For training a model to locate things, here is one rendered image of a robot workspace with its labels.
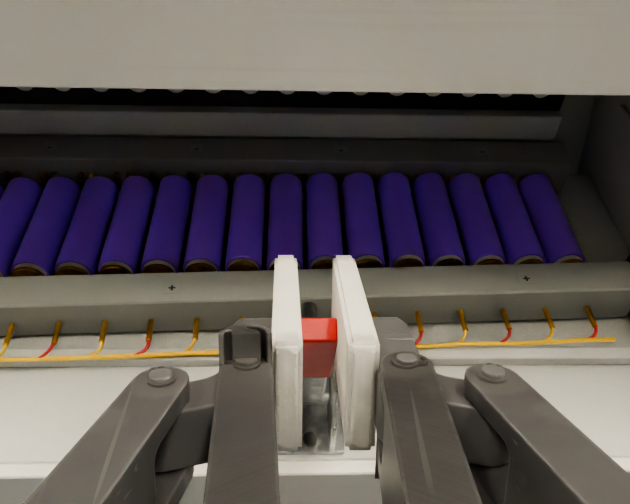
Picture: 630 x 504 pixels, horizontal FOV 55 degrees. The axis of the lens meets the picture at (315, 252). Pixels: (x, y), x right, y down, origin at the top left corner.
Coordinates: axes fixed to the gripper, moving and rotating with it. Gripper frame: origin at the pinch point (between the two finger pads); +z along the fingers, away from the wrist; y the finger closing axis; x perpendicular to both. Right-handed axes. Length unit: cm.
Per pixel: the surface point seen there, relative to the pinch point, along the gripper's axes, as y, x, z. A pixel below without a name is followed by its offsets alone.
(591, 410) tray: 12.3, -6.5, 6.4
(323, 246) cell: 0.8, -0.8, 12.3
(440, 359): 6.0, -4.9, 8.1
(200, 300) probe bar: -4.8, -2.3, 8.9
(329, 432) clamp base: 0.7, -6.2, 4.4
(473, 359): 7.5, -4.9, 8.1
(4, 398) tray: -13.1, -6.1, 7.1
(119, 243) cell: -9.2, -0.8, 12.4
